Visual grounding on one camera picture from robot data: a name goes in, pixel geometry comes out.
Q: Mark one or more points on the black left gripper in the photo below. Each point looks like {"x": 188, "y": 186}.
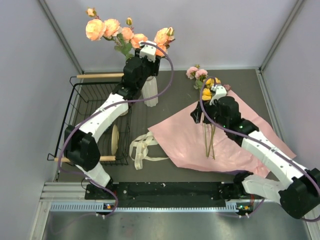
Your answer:
{"x": 154, "y": 66}

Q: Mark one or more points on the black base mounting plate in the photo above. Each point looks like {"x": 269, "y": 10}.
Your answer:
{"x": 215, "y": 190}

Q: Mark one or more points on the white ribbed ceramic vase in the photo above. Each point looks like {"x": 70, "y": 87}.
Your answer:
{"x": 149, "y": 90}

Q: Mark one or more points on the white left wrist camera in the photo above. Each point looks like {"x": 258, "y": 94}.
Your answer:
{"x": 148, "y": 49}

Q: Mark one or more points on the yellow rose stem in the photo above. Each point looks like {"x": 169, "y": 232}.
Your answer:
{"x": 207, "y": 92}

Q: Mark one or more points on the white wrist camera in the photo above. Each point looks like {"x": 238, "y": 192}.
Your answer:
{"x": 218, "y": 91}
{"x": 148, "y": 49}

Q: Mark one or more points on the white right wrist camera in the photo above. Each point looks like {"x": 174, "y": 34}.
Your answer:
{"x": 218, "y": 91}

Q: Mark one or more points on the grey slotted cable duct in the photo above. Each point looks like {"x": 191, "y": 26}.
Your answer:
{"x": 100, "y": 207}

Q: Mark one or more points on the pink wrapping paper sheet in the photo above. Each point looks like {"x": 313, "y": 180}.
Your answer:
{"x": 201, "y": 148}

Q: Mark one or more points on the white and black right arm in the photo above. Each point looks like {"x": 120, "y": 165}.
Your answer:
{"x": 296, "y": 190}

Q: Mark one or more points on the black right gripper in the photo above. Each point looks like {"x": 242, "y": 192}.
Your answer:
{"x": 196, "y": 114}

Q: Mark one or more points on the cream ceramic plate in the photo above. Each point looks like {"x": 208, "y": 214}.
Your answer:
{"x": 114, "y": 139}

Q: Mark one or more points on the black wire basket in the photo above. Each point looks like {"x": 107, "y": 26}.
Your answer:
{"x": 87, "y": 95}

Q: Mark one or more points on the cream printed ribbon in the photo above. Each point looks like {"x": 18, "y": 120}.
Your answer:
{"x": 138, "y": 150}

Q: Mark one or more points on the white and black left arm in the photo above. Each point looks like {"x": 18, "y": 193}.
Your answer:
{"x": 81, "y": 141}

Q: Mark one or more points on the mauve rose stem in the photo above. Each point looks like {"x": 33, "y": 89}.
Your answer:
{"x": 226, "y": 87}

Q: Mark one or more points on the pink rose stem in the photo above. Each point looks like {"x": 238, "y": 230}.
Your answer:
{"x": 197, "y": 74}

